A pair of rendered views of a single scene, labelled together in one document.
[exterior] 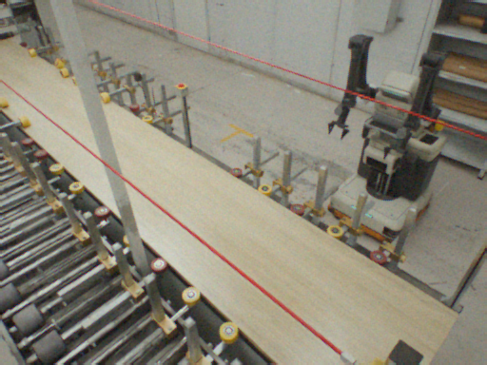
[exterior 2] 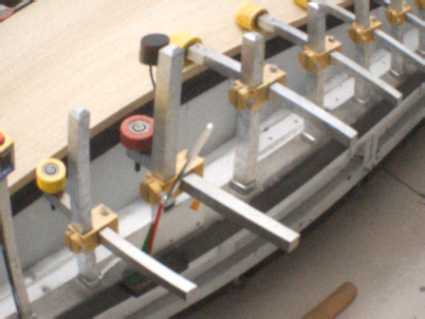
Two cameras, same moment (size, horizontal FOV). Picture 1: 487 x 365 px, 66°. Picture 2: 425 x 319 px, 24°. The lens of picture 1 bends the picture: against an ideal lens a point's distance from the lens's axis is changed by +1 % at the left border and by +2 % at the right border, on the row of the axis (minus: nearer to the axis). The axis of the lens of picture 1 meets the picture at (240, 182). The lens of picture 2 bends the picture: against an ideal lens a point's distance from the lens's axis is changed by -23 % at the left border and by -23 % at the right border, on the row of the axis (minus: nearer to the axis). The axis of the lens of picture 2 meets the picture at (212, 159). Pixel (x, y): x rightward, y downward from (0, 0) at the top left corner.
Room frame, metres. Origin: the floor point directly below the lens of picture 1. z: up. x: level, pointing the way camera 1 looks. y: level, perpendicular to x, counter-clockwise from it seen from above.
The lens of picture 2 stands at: (2.75, -1.14, 2.36)
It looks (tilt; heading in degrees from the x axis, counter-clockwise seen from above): 37 degrees down; 84
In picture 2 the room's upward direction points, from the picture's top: 4 degrees clockwise
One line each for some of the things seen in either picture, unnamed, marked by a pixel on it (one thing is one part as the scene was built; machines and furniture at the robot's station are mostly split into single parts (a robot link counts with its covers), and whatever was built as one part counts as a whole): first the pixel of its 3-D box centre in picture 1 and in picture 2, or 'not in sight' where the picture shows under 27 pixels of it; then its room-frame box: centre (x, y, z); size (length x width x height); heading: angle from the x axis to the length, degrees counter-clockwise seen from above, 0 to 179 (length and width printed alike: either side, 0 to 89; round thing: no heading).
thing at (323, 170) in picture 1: (319, 199); not in sight; (1.62, -0.46, 0.90); 0.04 x 0.04 x 0.48; 44
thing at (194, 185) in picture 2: (155, 104); (211, 197); (2.96, 0.73, 0.84); 0.43 x 0.03 x 0.04; 134
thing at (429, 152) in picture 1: (397, 155); not in sight; (2.45, -1.27, 0.59); 0.55 x 0.34 x 0.83; 44
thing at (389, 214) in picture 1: (379, 200); not in sight; (2.39, -1.21, 0.16); 0.67 x 0.64 x 0.25; 134
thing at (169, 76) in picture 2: (147, 100); (164, 147); (2.87, 0.76, 0.93); 0.04 x 0.04 x 0.48; 44
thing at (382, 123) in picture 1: (384, 130); not in sight; (2.19, -1.00, 0.99); 0.28 x 0.16 x 0.22; 44
